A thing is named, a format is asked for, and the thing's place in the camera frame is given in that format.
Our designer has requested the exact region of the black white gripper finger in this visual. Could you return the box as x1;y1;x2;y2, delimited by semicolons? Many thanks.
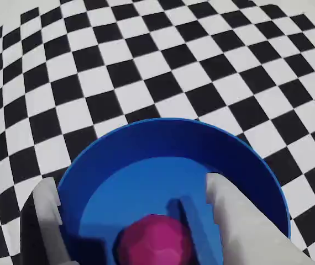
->
19;177;77;265

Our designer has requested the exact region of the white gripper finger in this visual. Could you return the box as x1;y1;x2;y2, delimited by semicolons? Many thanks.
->
206;173;315;265

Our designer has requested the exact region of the pink faceted ball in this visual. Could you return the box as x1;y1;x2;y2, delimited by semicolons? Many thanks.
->
115;214;196;265

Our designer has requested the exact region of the blue round box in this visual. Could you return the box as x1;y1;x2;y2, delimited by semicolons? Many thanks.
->
56;118;291;265

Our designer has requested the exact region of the black white checkered mat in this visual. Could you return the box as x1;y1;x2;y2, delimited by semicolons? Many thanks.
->
0;0;315;265

